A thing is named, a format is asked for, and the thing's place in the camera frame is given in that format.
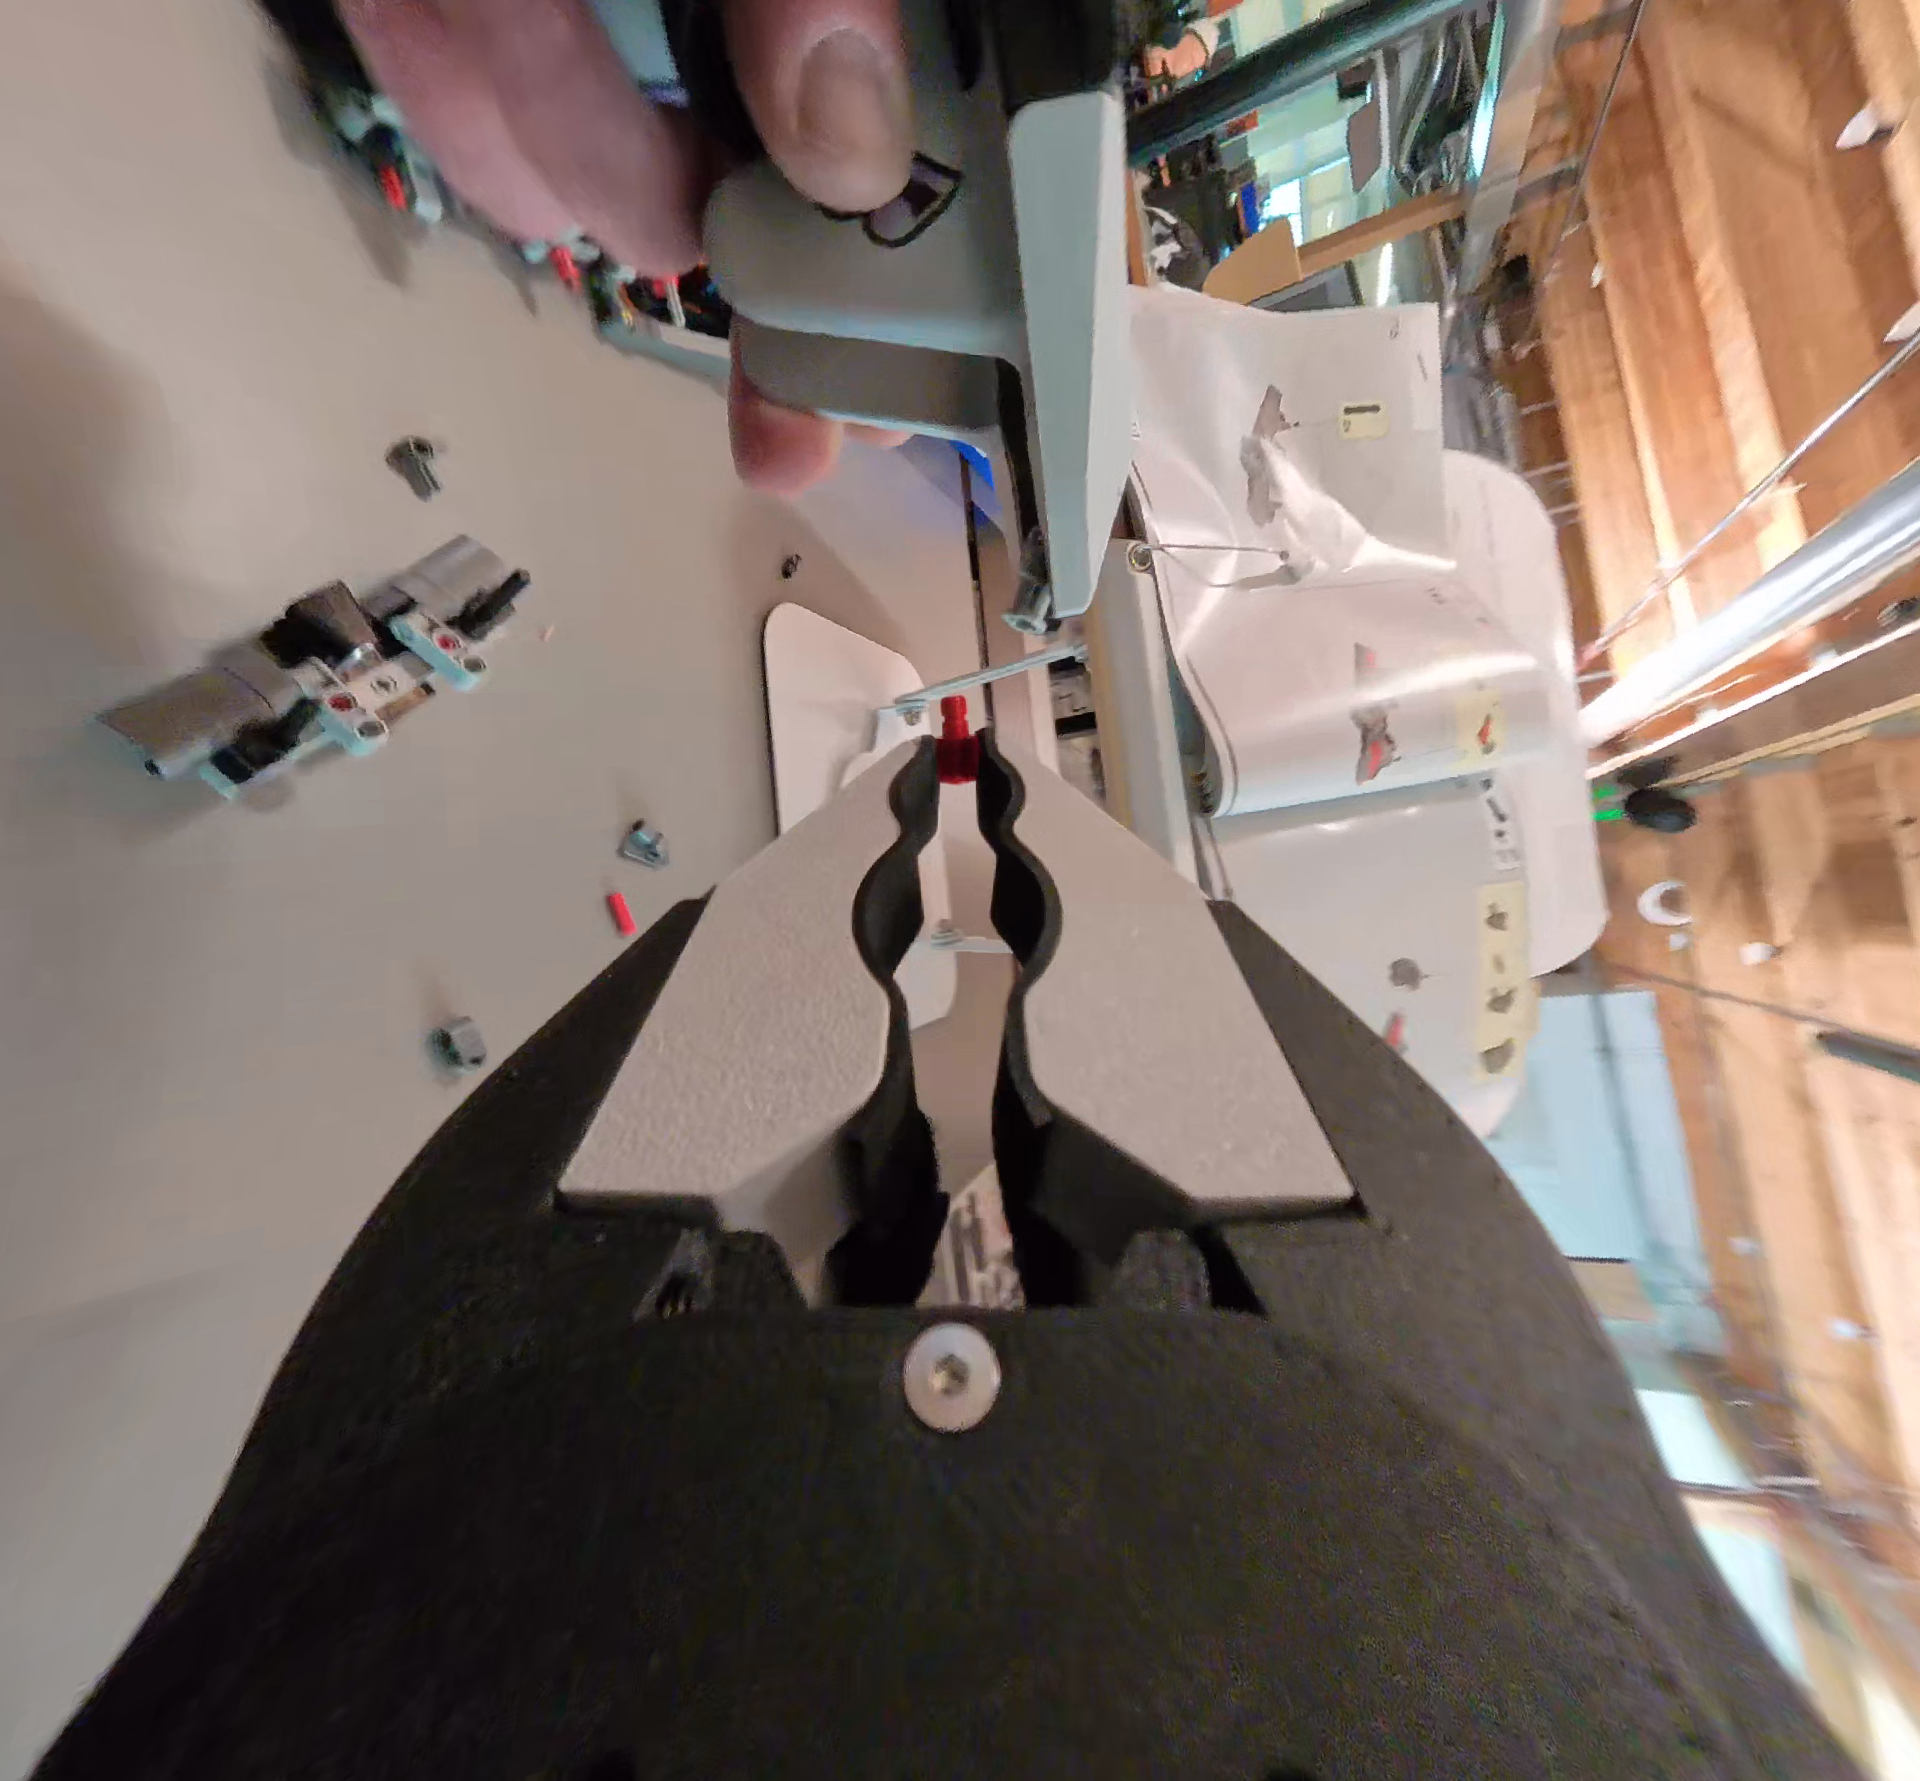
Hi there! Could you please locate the white book stand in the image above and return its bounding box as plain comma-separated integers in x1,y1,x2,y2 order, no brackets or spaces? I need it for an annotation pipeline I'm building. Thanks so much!
759,536,1244,1040

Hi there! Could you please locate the lego instruction booklet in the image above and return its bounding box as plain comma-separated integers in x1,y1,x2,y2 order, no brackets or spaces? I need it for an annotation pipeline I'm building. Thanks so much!
1123,286,1611,1140

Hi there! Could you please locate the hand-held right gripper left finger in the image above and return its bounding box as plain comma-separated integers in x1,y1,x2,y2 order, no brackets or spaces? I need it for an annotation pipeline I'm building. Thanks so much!
556,738,954,1310

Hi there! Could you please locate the multicoloured lego car model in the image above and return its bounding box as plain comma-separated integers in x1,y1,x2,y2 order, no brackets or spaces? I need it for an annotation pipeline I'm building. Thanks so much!
309,73,740,379

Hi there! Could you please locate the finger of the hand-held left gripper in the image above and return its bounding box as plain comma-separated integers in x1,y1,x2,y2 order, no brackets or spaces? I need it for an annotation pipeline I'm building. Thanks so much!
1005,86,1136,623

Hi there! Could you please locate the grey lego sub-assembly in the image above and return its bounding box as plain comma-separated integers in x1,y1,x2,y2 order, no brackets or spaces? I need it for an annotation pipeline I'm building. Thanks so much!
95,533,533,803

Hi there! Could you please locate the person's left hand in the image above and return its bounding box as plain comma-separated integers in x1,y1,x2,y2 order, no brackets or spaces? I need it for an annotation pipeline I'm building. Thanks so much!
309,0,921,492

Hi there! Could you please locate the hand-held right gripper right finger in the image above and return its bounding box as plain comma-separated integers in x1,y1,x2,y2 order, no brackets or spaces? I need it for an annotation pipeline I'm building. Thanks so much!
973,734,1359,1307

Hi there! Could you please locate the black floor lamp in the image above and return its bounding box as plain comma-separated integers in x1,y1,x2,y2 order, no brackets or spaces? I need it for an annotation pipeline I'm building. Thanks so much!
1125,0,1795,163

